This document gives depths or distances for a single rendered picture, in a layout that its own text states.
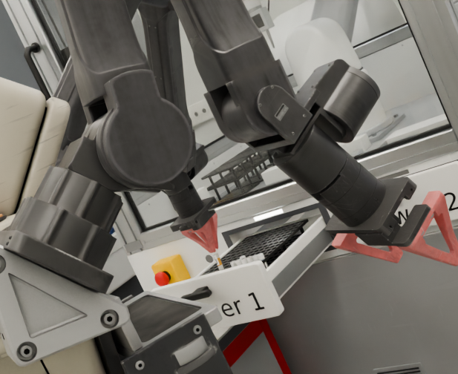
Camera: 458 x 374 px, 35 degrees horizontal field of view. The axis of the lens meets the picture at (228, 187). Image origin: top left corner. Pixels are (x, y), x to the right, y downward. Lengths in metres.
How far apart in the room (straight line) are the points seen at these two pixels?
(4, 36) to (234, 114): 1.77
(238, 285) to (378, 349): 0.46
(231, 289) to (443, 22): 0.64
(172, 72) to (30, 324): 0.77
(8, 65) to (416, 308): 1.42
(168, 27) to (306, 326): 0.84
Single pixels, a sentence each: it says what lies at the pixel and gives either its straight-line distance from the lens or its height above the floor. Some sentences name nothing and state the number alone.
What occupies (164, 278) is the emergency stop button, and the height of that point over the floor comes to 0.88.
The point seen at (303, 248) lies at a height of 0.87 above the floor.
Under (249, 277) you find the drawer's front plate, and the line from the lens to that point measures 1.39.
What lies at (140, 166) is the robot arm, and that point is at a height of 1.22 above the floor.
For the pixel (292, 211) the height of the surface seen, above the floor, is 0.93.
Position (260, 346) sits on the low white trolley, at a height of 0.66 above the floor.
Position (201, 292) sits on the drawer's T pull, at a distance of 1.42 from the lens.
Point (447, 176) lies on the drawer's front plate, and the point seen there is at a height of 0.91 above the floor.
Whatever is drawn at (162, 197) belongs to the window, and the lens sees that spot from 1.86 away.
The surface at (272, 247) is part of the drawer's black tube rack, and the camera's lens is 1.55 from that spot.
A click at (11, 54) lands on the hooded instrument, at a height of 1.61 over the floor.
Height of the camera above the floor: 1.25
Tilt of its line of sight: 8 degrees down
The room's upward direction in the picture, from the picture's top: 25 degrees counter-clockwise
